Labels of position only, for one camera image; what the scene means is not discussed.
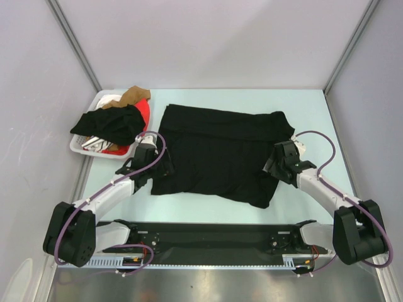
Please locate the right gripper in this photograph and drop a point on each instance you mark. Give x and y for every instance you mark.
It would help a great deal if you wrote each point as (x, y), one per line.
(272, 169)

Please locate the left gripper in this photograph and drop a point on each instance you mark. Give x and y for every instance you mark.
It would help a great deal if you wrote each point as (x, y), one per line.
(165, 167)

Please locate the black tank top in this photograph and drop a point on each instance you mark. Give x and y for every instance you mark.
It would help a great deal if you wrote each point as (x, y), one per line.
(221, 153)

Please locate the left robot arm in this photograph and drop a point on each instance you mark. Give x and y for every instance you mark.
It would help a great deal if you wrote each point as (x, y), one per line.
(74, 234)

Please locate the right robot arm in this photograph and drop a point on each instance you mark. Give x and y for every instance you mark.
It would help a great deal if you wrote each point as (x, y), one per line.
(357, 232)

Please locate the striped black white garment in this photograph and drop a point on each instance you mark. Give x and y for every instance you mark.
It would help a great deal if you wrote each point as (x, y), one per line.
(99, 145)

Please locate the brown garment in basket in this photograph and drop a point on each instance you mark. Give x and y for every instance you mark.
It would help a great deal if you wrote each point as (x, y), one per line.
(130, 98)

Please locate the white garment in basket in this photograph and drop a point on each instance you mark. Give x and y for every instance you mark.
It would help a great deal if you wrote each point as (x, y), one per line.
(106, 99)

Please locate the slotted cable duct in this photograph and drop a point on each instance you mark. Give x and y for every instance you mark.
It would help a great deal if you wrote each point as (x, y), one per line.
(131, 262)

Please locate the right aluminium frame post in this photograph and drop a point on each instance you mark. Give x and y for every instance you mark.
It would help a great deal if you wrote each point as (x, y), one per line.
(351, 44)

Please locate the aluminium frame post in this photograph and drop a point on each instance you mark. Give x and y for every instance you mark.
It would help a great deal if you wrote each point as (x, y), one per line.
(351, 44)
(62, 21)

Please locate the left aluminium frame post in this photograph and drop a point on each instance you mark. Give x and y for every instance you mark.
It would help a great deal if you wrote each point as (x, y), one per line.
(62, 21)

